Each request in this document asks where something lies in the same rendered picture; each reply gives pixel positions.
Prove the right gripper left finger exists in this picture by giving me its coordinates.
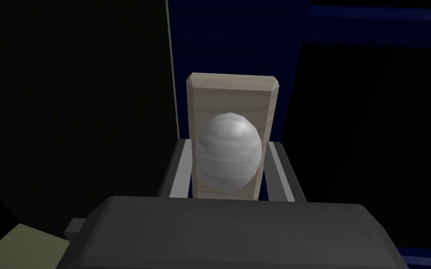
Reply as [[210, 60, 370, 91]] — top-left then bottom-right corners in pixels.
[[158, 138, 194, 199]]

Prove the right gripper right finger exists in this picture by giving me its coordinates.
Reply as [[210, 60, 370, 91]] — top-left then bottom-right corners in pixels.
[[260, 141, 308, 203]]

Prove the grey ball knob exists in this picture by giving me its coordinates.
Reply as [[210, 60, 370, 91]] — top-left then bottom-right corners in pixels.
[[186, 72, 280, 201]]

